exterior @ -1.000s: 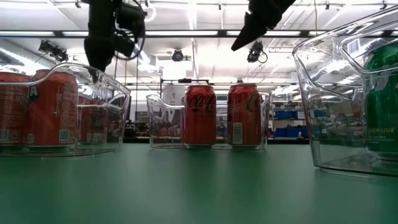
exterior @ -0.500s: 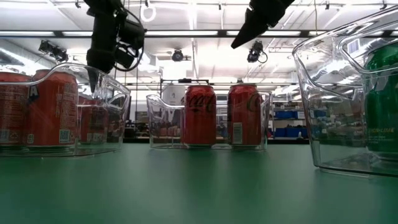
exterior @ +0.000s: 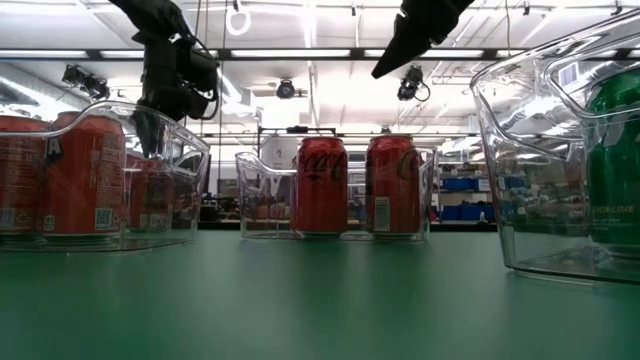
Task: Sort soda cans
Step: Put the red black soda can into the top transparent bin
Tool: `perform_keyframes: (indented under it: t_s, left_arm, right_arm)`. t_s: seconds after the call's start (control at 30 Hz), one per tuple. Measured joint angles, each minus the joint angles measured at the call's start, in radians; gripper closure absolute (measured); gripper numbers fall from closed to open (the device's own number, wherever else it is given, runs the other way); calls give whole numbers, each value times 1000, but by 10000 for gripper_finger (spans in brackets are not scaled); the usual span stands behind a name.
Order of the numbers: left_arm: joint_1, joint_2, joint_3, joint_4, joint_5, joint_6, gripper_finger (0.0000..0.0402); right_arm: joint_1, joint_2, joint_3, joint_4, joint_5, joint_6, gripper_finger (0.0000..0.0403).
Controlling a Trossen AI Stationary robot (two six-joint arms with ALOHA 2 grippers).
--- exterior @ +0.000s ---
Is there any green Sprite soda can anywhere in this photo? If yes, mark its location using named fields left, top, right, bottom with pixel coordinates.
left=583, top=67, right=640, bottom=260

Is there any black hanging camera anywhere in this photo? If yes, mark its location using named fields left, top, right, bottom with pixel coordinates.
left=275, top=78, right=298, bottom=101
left=60, top=63, right=112, bottom=102
left=397, top=64, right=432, bottom=104

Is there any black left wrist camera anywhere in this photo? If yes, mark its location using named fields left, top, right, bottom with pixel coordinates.
left=184, top=47, right=222, bottom=121

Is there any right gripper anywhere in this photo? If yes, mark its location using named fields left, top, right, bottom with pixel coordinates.
left=371, top=0, right=476, bottom=80

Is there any blue storage bin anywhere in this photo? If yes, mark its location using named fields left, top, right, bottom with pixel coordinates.
left=440, top=178, right=481, bottom=193
left=440, top=204, right=496, bottom=222

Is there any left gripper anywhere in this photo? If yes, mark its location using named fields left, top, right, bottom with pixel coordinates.
left=132, top=32, right=194, bottom=159

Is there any black metal frame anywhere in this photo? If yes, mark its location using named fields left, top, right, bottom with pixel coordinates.
left=197, top=221, right=501, bottom=233

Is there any clear plastic bin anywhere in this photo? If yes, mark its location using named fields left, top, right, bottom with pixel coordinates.
left=0, top=99, right=212, bottom=253
left=469, top=7, right=640, bottom=287
left=234, top=144, right=437, bottom=244

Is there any red Coca-Cola soda can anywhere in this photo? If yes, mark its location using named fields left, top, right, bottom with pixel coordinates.
left=364, top=133, right=424, bottom=238
left=124, top=155, right=176, bottom=232
left=292, top=135, right=350, bottom=238

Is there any red Fanta soda can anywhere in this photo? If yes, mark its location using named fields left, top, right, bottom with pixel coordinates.
left=0, top=115, right=51, bottom=237
left=37, top=110, right=128, bottom=238

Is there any white hanging ring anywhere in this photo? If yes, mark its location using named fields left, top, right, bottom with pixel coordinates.
left=225, top=4, right=253, bottom=38

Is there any green table mat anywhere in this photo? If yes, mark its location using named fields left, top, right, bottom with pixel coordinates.
left=0, top=227, right=640, bottom=360

